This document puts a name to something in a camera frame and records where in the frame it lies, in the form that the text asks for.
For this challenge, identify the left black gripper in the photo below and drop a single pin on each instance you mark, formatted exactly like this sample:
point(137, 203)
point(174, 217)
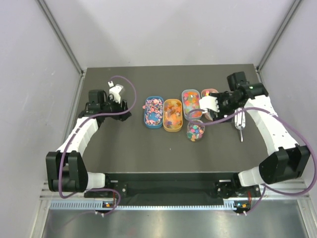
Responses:
point(119, 109)

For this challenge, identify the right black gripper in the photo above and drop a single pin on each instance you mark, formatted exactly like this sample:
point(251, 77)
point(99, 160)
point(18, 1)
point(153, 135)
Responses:
point(221, 96)

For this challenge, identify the clear plastic jar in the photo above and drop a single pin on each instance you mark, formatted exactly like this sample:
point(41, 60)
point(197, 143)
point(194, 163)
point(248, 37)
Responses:
point(194, 131)

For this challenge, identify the clear round jar lid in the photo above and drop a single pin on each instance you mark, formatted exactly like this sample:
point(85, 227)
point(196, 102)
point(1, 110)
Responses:
point(210, 115)

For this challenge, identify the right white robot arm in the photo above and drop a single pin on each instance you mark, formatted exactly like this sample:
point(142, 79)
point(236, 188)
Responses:
point(286, 158)

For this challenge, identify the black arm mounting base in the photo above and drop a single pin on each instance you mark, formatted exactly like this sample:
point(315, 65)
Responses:
point(222, 189)

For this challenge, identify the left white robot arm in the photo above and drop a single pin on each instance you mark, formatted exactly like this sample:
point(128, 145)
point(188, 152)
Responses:
point(66, 171)

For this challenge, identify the pink tray of star candies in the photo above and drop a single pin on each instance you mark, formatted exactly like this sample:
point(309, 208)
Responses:
point(207, 92)

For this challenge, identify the yellow tray of popsicle candies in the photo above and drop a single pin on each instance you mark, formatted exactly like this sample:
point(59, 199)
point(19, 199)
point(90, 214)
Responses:
point(172, 115)

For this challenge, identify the light blue tray of gummies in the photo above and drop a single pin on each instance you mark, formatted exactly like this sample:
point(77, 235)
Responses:
point(190, 101)

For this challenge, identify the blue tray of lollipops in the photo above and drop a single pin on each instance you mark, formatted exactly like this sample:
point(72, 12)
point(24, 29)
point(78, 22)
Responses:
point(153, 114)

